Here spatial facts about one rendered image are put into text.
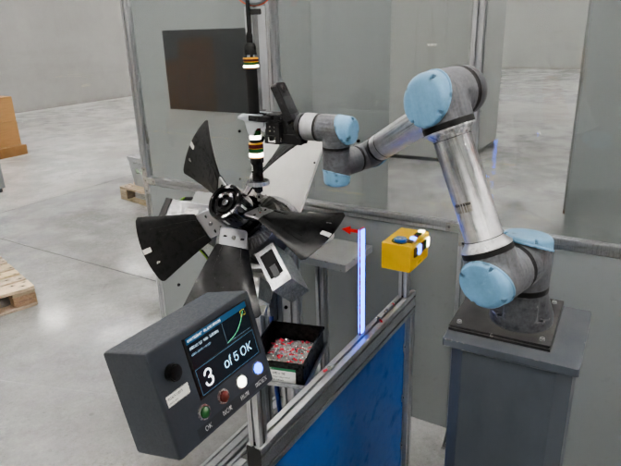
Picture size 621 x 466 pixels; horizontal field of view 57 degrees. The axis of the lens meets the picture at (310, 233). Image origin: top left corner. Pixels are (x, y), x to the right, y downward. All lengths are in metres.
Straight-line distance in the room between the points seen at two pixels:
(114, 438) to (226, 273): 1.34
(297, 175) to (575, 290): 1.07
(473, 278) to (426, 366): 1.30
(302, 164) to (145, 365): 1.26
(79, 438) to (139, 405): 1.93
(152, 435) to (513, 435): 0.89
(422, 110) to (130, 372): 0.78
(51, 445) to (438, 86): 2.33
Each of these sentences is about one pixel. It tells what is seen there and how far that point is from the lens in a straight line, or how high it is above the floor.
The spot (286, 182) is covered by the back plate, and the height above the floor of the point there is 1.20.
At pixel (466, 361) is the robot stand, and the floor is 0.94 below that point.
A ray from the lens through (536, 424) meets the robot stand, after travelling 1.52.
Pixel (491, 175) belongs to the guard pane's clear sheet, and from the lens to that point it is 2.18.
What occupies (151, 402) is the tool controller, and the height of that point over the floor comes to 1.17.
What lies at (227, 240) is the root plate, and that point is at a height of 1.11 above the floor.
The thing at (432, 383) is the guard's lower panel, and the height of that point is 0.26.
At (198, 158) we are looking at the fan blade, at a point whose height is 1.31.
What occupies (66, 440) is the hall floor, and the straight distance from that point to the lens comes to 2.95.
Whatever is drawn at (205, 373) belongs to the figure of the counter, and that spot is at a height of 1.17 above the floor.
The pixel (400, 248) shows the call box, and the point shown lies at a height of 1.06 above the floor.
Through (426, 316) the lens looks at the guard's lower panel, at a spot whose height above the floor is 0.57.
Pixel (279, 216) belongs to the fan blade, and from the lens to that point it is 1.72.
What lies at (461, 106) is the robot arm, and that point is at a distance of 1.28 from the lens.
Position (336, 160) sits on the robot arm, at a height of 1.38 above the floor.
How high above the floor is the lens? 1.72
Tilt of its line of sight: 20 degrees down
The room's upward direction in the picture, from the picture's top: 2 degrees counter-clockwise
